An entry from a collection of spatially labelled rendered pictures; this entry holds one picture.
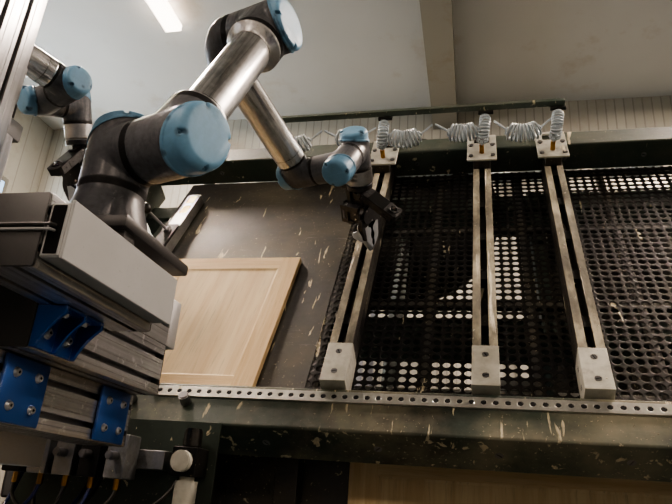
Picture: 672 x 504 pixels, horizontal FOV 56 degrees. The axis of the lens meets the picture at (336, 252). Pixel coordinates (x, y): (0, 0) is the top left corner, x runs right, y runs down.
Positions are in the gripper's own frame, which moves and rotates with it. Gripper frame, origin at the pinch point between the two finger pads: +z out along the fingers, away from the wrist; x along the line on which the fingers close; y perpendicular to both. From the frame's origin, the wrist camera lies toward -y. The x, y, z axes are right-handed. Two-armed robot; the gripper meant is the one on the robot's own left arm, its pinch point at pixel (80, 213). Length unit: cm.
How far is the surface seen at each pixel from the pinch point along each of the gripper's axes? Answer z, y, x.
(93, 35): -130, 294, 186
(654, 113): -56, 404, -240
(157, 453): 52, -35, -39
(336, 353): 35, -9, -74
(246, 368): 40, -8, -50
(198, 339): 35.3, 1.6, -32.7
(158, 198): -3, 78, 19
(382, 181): -6, 66, -74
